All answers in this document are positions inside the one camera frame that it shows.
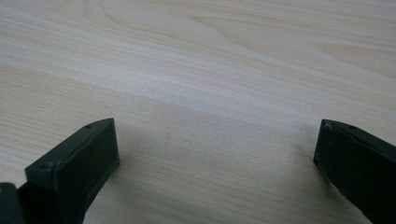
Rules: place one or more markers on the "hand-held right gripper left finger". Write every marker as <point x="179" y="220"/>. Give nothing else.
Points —
<point x="79" y="165"/>

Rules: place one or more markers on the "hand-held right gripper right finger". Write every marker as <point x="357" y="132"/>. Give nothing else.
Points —
<point x="361" y="165"/>

